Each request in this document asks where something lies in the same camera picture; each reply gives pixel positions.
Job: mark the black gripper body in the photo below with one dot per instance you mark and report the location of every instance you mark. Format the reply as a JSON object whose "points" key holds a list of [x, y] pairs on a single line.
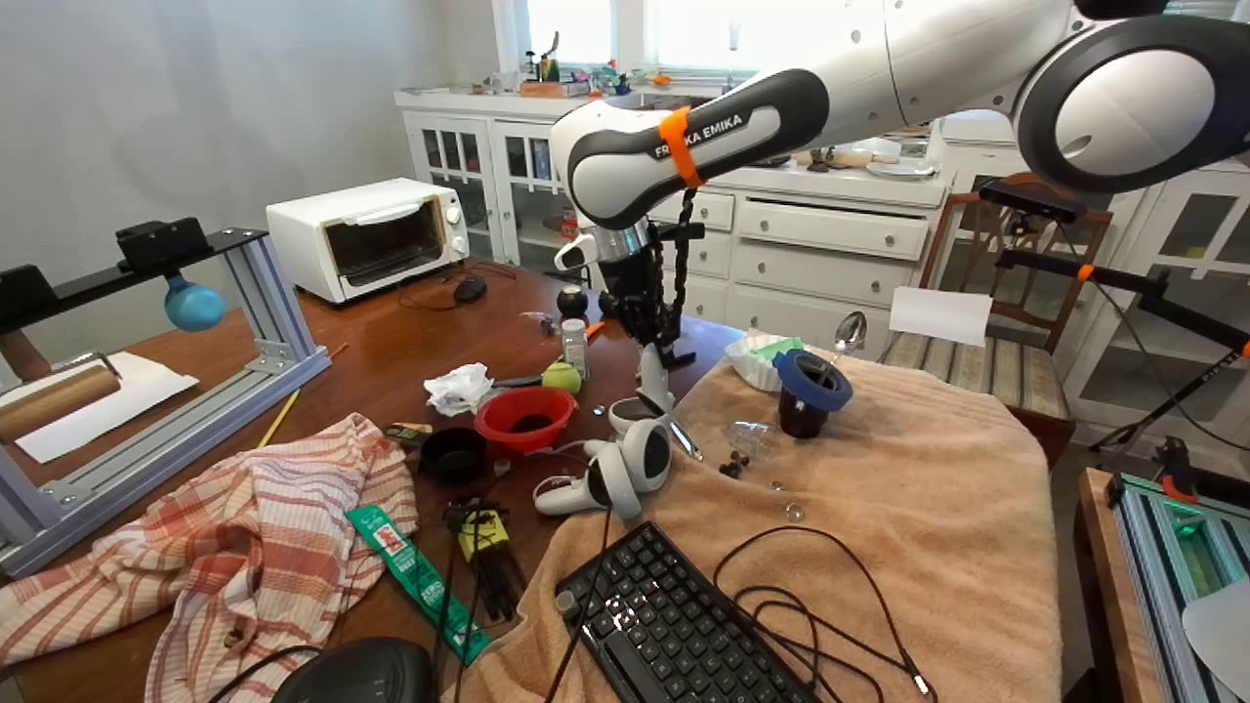
{"points": [[635, 300]]}

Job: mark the white remote controller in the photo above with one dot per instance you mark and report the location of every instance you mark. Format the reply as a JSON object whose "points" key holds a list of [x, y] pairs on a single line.
{"points": [[654, 388]]}

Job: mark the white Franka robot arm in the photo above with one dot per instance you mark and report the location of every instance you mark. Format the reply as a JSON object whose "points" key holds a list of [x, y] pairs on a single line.
{"points": [[939, 65]]}

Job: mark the silver spoon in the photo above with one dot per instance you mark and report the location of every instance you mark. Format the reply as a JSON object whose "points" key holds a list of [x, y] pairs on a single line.
{"points": [[690, 440]]}

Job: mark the green tennis ball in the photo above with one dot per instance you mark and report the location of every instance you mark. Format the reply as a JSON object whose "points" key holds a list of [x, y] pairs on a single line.
{"points": [[560, 375]]}

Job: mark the green plastic piece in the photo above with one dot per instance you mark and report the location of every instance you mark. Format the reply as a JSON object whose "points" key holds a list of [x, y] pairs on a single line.
{"points": [[779, 348]]}

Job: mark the white VR controller dark face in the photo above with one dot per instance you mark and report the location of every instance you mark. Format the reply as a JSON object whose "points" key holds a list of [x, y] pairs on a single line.
{"points": [[647, 457], [608, 487]]}

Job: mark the clear plastic cup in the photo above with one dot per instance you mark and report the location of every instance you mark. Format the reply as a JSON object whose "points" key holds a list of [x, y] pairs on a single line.
{"points": [[751, 434]]}

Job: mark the red bowl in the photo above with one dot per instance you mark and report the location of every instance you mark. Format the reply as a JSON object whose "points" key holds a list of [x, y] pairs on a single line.
{"points": [[547, 434]]}

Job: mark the dark cup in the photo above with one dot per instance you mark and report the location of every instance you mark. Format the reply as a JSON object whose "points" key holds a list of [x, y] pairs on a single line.
{"points": [[802, 419]]}

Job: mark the white drawer sideboard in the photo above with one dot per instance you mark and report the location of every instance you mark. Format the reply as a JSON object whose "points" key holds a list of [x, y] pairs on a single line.
{"points": [[806, 259]]}

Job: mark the black computer mouse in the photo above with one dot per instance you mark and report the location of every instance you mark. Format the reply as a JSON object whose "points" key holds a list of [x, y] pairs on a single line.
{"points": [[470, 289]]}

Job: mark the silver metal object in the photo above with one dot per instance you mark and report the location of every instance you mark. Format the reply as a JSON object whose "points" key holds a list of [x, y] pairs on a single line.
{"points": [[849, 335]]}

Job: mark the crumpled white tissue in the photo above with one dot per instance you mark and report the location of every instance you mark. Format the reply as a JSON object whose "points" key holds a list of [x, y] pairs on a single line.
{"points": [[457, 388]]}

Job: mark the small black bowl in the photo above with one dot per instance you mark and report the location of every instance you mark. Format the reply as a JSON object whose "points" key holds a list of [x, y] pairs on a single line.
{"points": [[456, 457]]}

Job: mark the black yellow hex key set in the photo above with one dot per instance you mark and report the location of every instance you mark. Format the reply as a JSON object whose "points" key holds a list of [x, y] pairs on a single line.
{"points": [[484, 535]]}

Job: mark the white paper note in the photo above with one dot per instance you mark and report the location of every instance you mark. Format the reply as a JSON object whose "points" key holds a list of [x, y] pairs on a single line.
{"points": [[939, 319]]}

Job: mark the black computer keyboard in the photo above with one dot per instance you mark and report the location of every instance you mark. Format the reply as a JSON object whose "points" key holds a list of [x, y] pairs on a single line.
{"points": [[664, 628]]}

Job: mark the beige ribbed towel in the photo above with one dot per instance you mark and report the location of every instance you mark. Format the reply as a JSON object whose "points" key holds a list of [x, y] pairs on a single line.
{"points": [[913, 547]]}

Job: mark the long green package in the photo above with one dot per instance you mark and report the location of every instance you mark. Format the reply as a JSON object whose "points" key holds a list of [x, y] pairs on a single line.
{"points": [[411, 570]]}

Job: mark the white toaster oven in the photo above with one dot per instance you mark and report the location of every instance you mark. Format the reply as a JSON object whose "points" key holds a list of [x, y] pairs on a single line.
{"points": [[315, 235]]}

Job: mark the brown wooden chair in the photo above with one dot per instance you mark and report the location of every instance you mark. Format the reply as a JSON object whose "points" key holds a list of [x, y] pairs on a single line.
{"points": [[1030, 375]]}

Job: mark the yellow pencil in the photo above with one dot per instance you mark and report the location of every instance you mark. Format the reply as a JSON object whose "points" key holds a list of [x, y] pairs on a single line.
{"points": [[280, 419]]}

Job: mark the red white striped cloth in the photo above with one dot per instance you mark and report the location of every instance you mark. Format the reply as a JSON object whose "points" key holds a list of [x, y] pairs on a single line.
{"points": [[260, 521]]}

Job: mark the black rounded pouch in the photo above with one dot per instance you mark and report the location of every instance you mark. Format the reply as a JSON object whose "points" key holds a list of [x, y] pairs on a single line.
{"points": [[358, 673]]}

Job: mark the blue bulb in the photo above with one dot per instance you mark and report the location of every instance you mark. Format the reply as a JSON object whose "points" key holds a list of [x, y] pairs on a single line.
{"points": [[197, 307]]}

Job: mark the white paper sheet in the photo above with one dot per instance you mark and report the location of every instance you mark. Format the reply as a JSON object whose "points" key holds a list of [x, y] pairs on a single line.
{"points": [[129, 397]]}

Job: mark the brown cardboard roll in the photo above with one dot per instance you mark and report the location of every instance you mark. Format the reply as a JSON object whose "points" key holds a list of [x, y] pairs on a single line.
{"points": [[52, 401]]}

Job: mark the aluminium extrusion frame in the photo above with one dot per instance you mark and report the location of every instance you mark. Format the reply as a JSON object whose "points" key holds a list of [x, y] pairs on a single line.
{"points": [[197, 417]]}

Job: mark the black camera on frame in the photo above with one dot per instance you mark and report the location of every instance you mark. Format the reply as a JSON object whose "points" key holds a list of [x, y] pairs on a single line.
{"points": [[156, 242]]}

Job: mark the black camera boom stand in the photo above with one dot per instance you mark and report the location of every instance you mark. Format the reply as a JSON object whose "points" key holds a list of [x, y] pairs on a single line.
{"points": [[1176, 310]]}

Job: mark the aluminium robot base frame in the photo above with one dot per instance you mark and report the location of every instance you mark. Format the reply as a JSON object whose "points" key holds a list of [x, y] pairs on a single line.
{"points": [[1155, 560]]}

